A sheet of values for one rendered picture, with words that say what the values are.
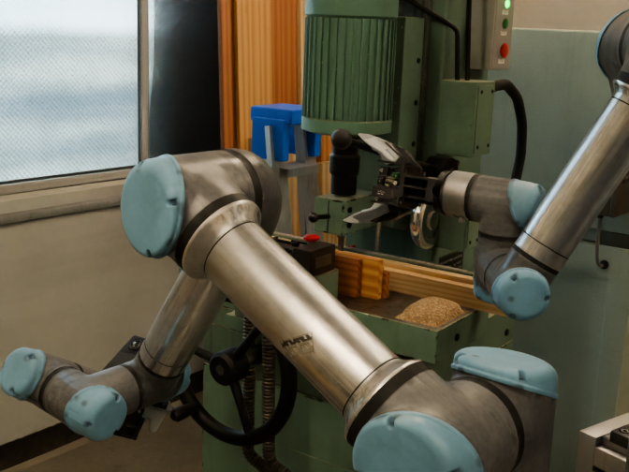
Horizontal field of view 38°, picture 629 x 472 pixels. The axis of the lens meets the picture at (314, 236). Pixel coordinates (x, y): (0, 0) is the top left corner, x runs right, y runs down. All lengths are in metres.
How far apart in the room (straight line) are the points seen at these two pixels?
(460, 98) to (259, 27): 1.52
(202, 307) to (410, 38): 0.79
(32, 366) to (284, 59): 2.23
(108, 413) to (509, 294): 0.58
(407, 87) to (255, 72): 1.47
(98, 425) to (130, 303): 1.89
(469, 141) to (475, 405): 0.98
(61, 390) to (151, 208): 0.39
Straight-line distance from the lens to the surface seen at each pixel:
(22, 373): 1.39
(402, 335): 1.60
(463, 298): 1.70
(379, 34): 1.71
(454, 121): 1.86
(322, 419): 1.75
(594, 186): 1.29
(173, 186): 1.03
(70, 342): 3.07
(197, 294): 1.27
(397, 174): 1.48
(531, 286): 1.28
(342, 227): 1.76
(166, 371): 1.37
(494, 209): 1.41
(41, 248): 2.92
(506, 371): 0.99
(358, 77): 1.70
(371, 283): 1.71
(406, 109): 1.84
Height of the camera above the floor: 1.40
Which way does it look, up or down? 13 degrees down
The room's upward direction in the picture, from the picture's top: 2 degrees clockwise
